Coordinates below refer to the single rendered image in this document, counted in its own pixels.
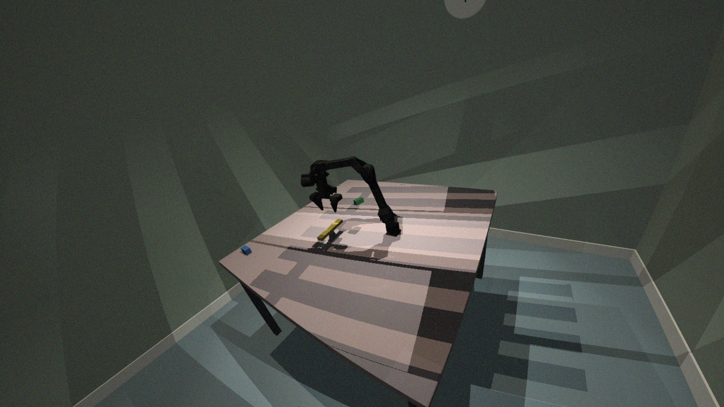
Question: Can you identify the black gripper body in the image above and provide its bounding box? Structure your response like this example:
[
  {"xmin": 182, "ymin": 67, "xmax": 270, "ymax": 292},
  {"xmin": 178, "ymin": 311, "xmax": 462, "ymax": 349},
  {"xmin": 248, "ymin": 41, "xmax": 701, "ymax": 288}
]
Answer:
[{"xmin": 309, "ymin": 184, "xmax": 342, "ymax": 203}]

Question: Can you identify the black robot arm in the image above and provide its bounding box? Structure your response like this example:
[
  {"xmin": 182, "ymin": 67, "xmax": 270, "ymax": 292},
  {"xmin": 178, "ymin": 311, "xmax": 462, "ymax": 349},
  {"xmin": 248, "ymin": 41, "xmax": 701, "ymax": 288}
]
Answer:
[{"xmin": 301, "ymin": 157, "xmax": 401, "ymax": 237}]

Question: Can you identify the yellow bar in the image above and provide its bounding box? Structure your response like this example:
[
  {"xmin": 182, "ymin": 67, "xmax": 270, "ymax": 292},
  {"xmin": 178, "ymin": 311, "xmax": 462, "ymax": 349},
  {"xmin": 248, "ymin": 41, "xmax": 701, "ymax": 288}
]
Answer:
[{"xmin": 317, "ymin": 219, "xmax": 343, "ymax": 241}]

